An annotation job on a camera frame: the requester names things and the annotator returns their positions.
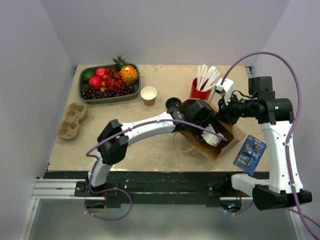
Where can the green lime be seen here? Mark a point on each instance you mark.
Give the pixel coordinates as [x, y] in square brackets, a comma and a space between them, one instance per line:
[88, 75]

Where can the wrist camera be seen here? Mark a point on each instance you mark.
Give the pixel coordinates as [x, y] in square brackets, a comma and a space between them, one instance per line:
[225, 89]
[212, 137]

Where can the dark grape bunch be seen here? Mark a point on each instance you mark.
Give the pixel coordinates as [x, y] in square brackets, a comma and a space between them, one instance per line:
[89, 93]

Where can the red apple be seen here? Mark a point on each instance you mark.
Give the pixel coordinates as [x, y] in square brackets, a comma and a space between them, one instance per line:
[102, 71]
[95, 82]

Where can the aluminium frame rail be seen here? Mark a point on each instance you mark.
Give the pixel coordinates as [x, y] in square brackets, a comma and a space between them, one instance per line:
[55, 213]

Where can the orange toy pineapple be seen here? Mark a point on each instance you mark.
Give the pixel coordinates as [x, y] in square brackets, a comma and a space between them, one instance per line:
[126, 71]

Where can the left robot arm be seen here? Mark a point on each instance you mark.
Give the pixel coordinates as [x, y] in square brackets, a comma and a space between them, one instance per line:
[113, 141]

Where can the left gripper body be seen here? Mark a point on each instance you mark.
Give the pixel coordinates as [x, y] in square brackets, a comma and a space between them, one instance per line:
[203, 134]

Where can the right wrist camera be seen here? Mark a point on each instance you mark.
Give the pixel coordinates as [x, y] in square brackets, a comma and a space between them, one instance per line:
[225, 89]

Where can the red plastic cup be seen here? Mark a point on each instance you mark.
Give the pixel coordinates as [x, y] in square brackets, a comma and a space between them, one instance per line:
[197, 94]

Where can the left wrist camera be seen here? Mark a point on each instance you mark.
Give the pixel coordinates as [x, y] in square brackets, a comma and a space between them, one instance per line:
[212, 137]

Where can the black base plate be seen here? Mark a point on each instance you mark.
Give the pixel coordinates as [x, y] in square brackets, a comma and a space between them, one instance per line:
[154, 187]

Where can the red cherries cluster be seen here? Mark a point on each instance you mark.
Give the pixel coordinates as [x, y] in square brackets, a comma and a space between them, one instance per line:
[111, 80]

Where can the brown paper bag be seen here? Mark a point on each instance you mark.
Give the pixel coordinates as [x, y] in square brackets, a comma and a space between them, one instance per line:
[225, 142]

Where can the grey fruit tray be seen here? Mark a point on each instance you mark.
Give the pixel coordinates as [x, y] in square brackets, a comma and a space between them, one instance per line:
[82, 85]

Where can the blue razor package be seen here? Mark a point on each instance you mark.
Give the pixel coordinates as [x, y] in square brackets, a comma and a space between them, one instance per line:
[250, 155]

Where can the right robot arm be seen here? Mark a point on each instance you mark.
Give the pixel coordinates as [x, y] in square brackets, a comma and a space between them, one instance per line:
[275, 116]

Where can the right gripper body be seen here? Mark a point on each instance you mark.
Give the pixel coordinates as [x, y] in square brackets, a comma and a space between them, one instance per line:
[235, 109]

